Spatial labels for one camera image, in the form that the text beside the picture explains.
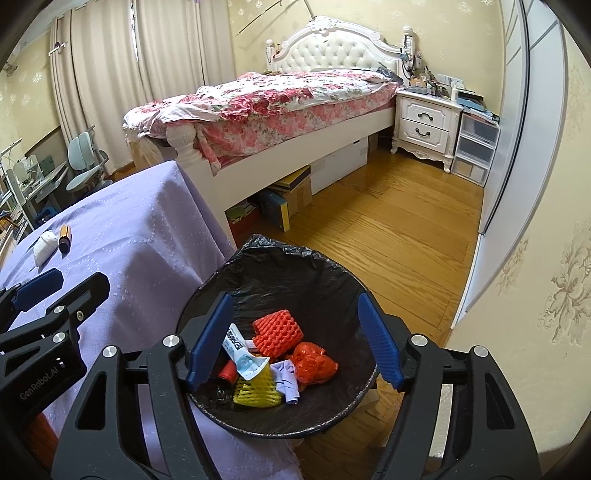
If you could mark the bin with black bag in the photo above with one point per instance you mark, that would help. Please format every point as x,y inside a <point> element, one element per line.
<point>300,281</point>

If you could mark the white printed tube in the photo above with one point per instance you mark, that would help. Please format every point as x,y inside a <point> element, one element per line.
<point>235,346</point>

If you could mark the orange mesh ball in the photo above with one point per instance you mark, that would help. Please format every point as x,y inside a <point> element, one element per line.
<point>314,364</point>

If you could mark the white bookshelf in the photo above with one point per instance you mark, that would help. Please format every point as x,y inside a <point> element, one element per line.
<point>9,207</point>

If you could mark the orange foam fruit net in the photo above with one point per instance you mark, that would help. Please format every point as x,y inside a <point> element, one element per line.
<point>277,330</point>

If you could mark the white sliding wardrobe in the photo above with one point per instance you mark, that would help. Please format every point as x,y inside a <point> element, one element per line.
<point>521,138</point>

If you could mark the white bed with tufted headboard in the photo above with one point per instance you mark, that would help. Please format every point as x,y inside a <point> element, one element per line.
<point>332,50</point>

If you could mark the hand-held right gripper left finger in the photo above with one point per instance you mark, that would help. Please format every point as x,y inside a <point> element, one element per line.
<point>207,341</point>

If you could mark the lilac tablecloth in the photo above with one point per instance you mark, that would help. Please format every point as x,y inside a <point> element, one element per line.
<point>138,221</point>

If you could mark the cardboard box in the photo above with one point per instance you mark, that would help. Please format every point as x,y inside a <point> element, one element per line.
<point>298,191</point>

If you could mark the nightstand clutter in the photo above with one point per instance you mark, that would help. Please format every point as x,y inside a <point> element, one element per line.
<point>438,83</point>

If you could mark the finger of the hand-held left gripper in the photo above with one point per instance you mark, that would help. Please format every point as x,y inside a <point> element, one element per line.
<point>39,284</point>
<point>87,290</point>

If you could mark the white nightstand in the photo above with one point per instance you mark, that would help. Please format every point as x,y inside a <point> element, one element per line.
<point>425,124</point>

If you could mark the yellow foam fruit net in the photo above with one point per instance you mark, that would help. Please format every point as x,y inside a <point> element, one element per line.
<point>254,392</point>

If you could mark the beige curtains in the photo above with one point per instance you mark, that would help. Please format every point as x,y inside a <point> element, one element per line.
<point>161,55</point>

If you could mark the thin dark rod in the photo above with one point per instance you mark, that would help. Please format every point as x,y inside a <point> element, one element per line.
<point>258,18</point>

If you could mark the lilac paper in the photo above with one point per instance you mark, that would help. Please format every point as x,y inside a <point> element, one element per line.
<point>284,376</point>

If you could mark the pale green desk chair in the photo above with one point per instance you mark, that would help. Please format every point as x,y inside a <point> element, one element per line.
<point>85,157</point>

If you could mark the blue box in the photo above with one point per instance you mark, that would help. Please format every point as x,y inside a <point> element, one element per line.
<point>277,210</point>

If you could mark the clear plastic drawer unit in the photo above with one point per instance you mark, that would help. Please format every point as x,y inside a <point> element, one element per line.
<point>475,147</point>

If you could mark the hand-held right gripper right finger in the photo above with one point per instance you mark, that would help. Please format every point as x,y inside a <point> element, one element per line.
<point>381,341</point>

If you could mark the red label bottle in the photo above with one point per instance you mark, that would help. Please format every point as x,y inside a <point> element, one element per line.
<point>64,237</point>

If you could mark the white study desk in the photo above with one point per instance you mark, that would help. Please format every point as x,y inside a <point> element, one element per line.
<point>41,177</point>

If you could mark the white tissue wad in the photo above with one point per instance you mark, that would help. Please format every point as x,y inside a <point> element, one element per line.
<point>45,247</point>

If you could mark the orange cloth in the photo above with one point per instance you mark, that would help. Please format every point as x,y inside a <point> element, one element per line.
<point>39,434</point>

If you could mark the floral pink blanket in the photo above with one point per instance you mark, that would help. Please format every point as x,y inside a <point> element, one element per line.
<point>258,101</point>

